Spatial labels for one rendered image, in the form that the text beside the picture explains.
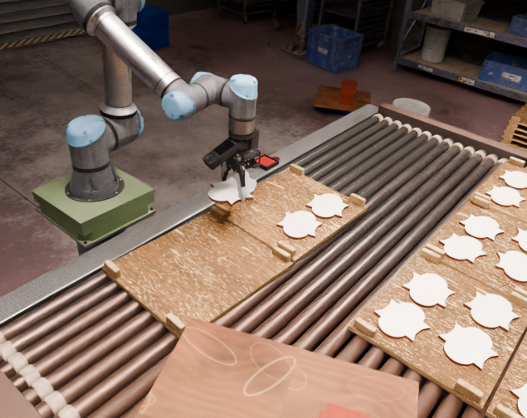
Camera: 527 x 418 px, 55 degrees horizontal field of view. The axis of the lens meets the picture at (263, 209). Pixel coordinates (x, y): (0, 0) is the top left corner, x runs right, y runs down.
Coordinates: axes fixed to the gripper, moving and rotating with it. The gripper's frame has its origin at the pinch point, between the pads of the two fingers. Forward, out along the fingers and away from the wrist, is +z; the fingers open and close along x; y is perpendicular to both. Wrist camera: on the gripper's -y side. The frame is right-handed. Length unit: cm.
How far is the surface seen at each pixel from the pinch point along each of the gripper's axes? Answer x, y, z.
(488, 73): 186, 419, 81
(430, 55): 255, 407, 82
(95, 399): -40, -56, 14
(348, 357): -59, 0, 13
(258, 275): -25.4, -5.2, 11.7
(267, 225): -6.8, 10.0, 11.7
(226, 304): -30.8, -18.6, 11.8
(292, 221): -9.7, 17.5, 10.6
